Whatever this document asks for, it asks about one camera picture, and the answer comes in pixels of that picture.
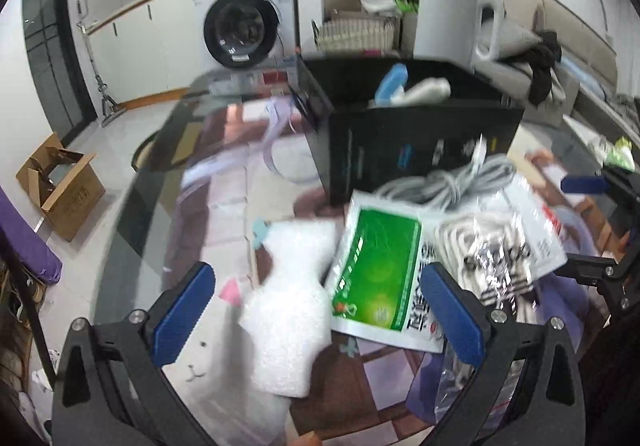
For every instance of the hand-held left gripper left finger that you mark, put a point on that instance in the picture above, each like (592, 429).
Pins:
(182, 308)

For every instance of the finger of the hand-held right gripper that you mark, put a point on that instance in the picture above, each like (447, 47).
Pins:
(597, 271)
(582, 184)

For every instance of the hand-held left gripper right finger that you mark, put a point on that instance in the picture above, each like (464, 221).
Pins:
(452, 313)

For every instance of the clear bag of shoelaces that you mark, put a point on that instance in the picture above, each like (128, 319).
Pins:
(495, 256)

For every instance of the green white packet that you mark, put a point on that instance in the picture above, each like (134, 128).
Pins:
(380, 271)

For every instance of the white foam sheet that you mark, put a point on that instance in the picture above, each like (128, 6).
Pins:
(287, 306)

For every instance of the black box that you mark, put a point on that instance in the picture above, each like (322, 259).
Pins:
(400, 151)

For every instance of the blue soft item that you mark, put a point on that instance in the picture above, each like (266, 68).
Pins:
(390, 84)

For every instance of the green white cloth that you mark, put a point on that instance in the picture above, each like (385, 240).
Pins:
(620, 151)

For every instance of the grey sofa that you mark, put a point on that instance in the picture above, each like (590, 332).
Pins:
(575, 86)

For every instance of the dark clothing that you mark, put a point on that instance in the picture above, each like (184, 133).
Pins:
(542, 66)

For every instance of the printed table mat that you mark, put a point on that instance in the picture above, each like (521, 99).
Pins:
(230, 186)

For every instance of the open cardboard box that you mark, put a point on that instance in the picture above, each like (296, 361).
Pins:
(75, 198)

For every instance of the grey cushion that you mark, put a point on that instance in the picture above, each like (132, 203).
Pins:
(517, 39)

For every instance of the purple yoga mat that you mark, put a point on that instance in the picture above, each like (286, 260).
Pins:
(30, 246)

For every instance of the shoe rack with shoes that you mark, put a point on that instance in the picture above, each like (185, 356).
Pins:
(15, 326)

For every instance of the white electric kettle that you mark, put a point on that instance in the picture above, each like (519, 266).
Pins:
(445, 21)

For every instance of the mop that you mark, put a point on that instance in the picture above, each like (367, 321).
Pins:
(110, 106)

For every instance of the white counter cabinet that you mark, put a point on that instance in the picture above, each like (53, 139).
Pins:
(150, 56)

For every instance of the wicker basket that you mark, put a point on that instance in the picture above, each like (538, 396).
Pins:
(357, 39)

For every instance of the dark glass door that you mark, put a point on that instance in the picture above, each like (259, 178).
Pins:
(55, 51)

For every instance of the white washing machine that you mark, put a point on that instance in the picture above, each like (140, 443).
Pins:
(272, 1)

